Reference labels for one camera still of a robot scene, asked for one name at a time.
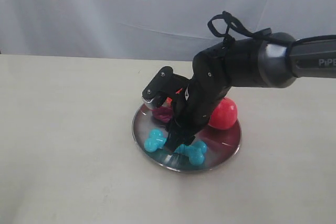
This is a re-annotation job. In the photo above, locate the orange toy tangerine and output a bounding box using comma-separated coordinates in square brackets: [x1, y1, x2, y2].
[166, 88, 182, 105]

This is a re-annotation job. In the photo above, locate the black cable loop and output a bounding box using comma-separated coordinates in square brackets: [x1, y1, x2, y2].
[206, 10, 272, 49]

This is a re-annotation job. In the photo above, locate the round stainless steel plate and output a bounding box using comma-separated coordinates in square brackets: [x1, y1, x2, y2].
[132, 105, 242, 173]

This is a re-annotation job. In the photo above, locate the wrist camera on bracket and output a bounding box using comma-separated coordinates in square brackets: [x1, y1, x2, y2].
[142, 66, 189, 110]

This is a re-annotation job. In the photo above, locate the white backdrop cloth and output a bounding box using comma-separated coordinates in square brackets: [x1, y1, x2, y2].
[1, 0, 335, 60]

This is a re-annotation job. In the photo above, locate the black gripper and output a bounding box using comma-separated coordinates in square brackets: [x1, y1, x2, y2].
[164, 74, 232, 154]

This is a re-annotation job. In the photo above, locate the turquoise toy bone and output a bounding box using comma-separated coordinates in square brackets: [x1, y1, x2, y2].
[144, 129, 207, 166]

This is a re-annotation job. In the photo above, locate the purple toy sweet potato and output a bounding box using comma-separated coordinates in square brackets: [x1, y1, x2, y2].
[152, 106, 173, 123]

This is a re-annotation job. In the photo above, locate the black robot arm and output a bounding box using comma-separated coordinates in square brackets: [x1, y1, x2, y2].
[164, 33, 335, 153]

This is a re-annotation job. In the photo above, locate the red toy apple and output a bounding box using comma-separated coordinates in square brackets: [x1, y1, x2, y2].
[208, 98, 238, 130]

